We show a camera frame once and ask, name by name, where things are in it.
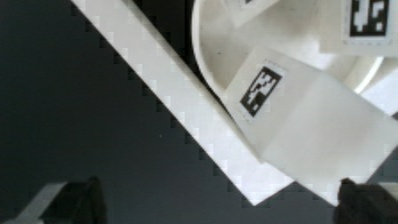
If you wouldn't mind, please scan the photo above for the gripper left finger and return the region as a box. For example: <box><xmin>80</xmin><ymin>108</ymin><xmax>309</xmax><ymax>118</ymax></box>
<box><xmin>10</xmin><ymin>176</ymin><xmax>108</xmax><ymax>224</ymax></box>

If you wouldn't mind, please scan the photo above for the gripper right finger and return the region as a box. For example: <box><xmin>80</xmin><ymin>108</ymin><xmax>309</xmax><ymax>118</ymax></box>
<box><xmin>332</xmin><ymin>178</ymin><xmax>398</xmax><ymax>224</ymax></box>

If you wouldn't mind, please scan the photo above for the white round stool seat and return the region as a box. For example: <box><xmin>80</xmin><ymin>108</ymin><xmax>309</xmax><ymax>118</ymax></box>
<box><xmin>190</xmin><ymin>0</ymin><xmax>398</xmax><ymax>111</ymax></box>

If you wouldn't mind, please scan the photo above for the white front fence bar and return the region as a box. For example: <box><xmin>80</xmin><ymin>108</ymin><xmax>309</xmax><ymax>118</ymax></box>
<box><xmin>71</xmin><ymin>0</ymin><xmax>293</xmax><ymax>205</ymax></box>

